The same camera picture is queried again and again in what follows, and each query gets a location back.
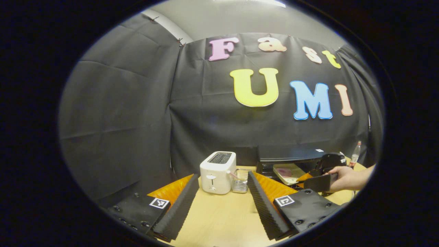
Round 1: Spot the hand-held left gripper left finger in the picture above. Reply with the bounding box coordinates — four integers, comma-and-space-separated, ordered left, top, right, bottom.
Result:
99, 174, 200, 240

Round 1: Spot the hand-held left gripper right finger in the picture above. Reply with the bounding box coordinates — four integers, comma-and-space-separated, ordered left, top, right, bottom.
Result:
247, 171, 347, 240

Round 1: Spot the beige baking tray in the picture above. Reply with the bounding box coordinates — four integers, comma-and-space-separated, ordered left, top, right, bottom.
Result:
273, 163, 308, 186

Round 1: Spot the black electric oven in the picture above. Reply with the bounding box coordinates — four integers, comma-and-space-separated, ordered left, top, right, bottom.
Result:
256, 145, 345, 184

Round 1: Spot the clear bottle with red label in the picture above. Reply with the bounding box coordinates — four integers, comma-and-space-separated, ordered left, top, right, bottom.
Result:
348, 141, 362, 169

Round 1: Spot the white toaster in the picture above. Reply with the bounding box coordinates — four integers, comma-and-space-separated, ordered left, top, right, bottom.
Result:
200, 151, 237, 195

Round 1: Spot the black backdrop cloth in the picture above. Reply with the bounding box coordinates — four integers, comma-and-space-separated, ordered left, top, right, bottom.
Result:
58, 14, 384, 203

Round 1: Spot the ceiling light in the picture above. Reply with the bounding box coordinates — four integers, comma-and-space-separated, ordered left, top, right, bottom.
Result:
213, 0, 287, 8

